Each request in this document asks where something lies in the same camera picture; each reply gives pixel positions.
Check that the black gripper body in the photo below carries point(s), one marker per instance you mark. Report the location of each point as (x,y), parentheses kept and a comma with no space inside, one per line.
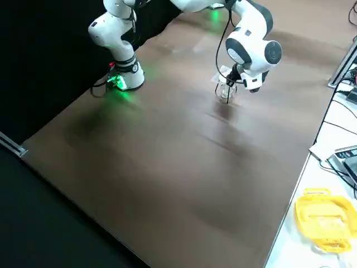
(237,71)

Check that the clear glass alcohol lamp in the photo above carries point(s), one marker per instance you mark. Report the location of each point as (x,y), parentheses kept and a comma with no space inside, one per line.
(224,93)

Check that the silver aluminium profile bar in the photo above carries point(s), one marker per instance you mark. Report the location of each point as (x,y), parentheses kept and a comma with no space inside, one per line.
(14,146)
(341,67)

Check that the black flat device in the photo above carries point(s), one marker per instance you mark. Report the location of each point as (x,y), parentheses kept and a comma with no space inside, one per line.
(352,95)

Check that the grey device with screen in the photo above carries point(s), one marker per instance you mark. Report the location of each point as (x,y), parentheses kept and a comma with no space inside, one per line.
(344,159)

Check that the yellow plastic box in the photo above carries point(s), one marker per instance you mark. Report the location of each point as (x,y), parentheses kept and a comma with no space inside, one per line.
(320,217)

